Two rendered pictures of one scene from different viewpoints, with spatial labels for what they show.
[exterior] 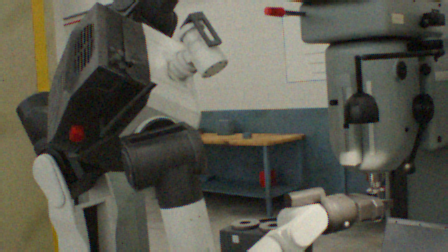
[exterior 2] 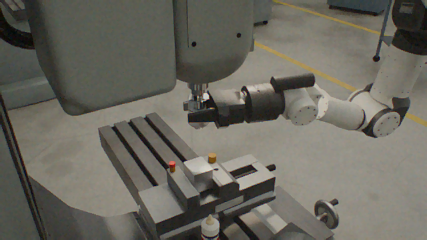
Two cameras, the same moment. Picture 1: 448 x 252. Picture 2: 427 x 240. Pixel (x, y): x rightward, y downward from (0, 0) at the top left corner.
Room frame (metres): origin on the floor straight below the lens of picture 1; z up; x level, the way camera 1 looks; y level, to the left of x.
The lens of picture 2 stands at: (1.98, -0.16, 1.62)
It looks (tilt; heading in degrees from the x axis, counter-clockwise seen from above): 31 degrees down; 194
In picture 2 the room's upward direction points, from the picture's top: straight up
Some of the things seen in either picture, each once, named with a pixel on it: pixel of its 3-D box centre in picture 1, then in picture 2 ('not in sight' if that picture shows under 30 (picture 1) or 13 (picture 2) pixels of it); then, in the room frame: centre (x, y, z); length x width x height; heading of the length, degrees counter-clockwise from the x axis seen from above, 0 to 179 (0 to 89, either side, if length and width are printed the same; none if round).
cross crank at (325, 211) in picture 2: not in sight; (319, 218); (0.93, -0.02, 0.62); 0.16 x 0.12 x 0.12; 135
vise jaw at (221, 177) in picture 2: not in sight; (217, 175); (1.25, -0.33, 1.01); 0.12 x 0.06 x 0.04; 43
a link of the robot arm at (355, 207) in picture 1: (348, 211); (237, 106); (1.25, -0.28, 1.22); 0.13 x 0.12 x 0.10; 28
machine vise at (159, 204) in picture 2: not in sight; (208, 188); (1.26, -0.35, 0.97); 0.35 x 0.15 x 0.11; 133
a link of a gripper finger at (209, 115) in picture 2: not in sight; (202, 117); (1.32, -0.35, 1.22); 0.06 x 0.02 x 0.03; 118
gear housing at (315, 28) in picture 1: (374, 21); not in sight; (1.32, -0.40, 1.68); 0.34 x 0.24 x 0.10; 135
